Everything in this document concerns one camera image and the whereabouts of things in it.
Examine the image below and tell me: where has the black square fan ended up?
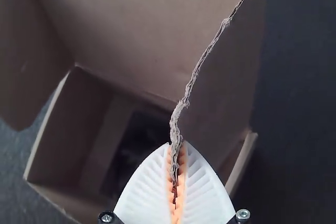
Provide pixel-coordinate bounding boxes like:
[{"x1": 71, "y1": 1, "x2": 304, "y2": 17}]
[{"x1": 112, "y1": 110, "x2": 173, "y2": 185}]

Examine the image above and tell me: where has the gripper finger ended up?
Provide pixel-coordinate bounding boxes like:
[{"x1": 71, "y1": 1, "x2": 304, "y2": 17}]
[
  {"x1": 180, "y1": 140, "x2": 250, "y2": 224},
  {"x1": 98, "y1": 142, "x2": 176, "y2": 224}
]

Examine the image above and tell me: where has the cardboard box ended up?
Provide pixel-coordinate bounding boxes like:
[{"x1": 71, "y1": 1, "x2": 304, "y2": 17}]
[{"x1": 0, "y1": 0, "x2": 268, "y2": 224}]

